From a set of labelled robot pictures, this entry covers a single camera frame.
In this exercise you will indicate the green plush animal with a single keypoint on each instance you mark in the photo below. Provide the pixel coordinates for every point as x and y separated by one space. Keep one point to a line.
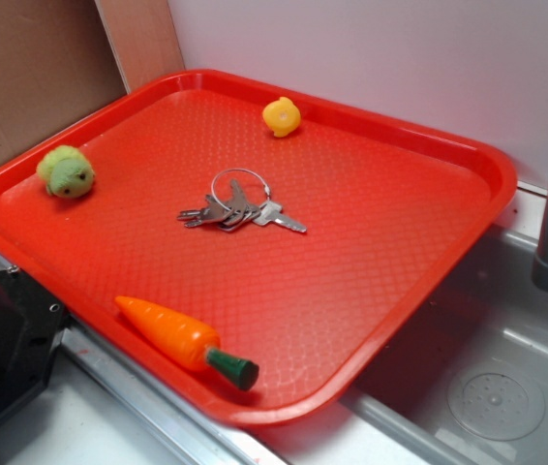
66 172

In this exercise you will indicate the red plastic tray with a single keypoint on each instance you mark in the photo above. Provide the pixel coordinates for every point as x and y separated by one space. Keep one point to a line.
390 208

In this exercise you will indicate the silver key bunch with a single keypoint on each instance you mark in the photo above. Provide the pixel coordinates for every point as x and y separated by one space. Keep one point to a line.
228 216

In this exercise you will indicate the yellow rubber duck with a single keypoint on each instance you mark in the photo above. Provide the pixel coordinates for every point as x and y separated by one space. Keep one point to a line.
282 117

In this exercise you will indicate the orange plastic toy carrot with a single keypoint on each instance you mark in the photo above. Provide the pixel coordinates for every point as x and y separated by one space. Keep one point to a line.
187 341

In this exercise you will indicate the grey sink basin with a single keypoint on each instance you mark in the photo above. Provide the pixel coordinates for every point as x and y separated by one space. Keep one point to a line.
464 381

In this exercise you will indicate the brown cardboard panel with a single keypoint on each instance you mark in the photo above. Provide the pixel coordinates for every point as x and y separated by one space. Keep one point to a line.
62 60

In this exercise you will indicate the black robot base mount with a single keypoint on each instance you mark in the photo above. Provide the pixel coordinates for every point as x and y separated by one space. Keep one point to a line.
31 320

